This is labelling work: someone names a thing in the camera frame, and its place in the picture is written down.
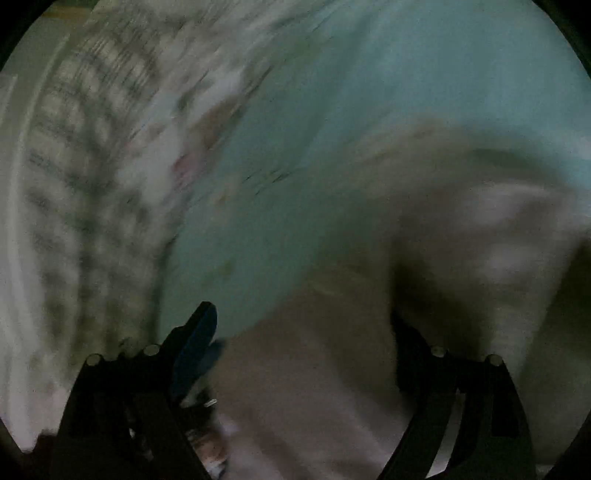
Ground teal floral bedsheet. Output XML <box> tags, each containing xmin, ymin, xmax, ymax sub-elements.
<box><xmin>157</xmin><ymin>0</ymin><xmax>591</xmax><ymax>344</ymax></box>

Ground green plaid pillow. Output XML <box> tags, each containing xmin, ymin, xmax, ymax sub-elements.
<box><xmin>18</xmin><ymin>0</ymin><xmax>259</xmax><ymax>374</ymax></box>

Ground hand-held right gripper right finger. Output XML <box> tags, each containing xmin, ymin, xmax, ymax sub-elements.
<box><xmin>378</xmin><ymin>314</ymin><xmax>539</xmax><ymax>480</ymax></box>

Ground white floral pillow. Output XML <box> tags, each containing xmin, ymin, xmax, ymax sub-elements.
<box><xmin>122</xmin><ymin>69</ymin><xmax>252</xmax><ymax>210</ymax></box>

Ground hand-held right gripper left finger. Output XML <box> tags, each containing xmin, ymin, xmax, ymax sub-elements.
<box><xmin>48</xmin><ymin>301</ymin><xmax>223</xmax><ymax>480</ymax></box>

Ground mauve fleece garment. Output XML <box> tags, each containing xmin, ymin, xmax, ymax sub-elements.
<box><xmin>203</xmin><ymin>115</ymin><xmax>591</xmax><ymax>480</ymax></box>

